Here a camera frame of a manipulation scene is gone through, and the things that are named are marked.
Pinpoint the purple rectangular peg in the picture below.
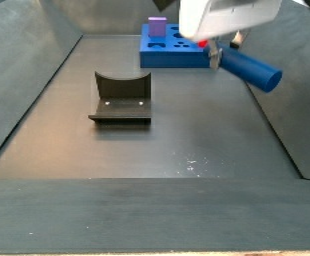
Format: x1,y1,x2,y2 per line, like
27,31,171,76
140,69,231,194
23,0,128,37
148,17,167,37

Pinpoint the red hexagonal peg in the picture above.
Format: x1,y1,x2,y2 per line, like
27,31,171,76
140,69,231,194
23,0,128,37
196,40,208,48

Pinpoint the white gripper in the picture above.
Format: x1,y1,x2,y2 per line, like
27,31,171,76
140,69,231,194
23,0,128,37
179,0,282,70

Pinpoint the black curved holder stand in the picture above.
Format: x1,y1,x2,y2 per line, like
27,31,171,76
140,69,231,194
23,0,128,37
88,73,152,124

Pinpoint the blue shape sorter block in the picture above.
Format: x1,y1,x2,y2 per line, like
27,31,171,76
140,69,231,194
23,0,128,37
139,24,210,68

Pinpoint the blue round cylinder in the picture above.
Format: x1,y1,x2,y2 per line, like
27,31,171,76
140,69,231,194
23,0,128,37
219,44,282,93

